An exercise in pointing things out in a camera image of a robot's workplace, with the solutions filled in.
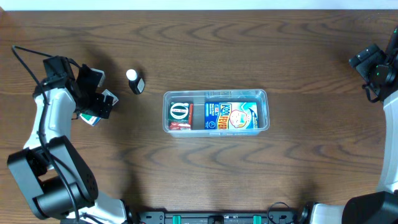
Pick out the dark bottle white cap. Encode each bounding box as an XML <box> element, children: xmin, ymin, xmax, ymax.
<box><xmin>126</xmin><ymin>69</ymin><xmax>146</xmax><ymax>95</ymax></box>

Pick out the green Zam-Buk box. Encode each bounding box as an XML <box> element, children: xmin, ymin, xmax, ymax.
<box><xmin>169</xmin><ymin>102</ymin><xmax>190</xmax><ymax>122</ymax></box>

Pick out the red Panadol ActiFast box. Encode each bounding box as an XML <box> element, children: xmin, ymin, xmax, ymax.
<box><xmin>168</xmin><ymin>103</ymin><xmax>193</xmax><ymax>130</ymax></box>

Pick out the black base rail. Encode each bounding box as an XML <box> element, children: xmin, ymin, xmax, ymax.
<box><xmin>137</xmin><ymin>211</ymin><xmax>299</xmax><ymax>224</ymax></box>

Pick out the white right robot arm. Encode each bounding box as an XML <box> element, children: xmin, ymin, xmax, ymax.
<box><xmin>298</xmin><ymin>29</ymin><xmax>397</xmax><ymax>224</ymax></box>

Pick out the clear plastic container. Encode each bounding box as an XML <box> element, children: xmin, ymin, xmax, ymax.
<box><xmin>162</xmin><ymin>89</ymin><xmax>270</xmax><ymax>138</ymax></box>

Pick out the blue Kool Fever box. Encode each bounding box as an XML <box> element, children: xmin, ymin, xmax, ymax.
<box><xmin>205</xmin><ymin>101</ymin><xmax>259</xmax><ymax>130</ymax></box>

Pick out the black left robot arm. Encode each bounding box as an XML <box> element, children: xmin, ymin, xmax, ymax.
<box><xmin>7</xmin><ymin>56</ymin><xmax>128</xmax><ymax>223</ymax></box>

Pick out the white green Panadol box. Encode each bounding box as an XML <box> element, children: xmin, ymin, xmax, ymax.
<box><xmin>80</xmin><ymin>89</ymin><xmax>119</xmax><ymax>126</ymax></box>

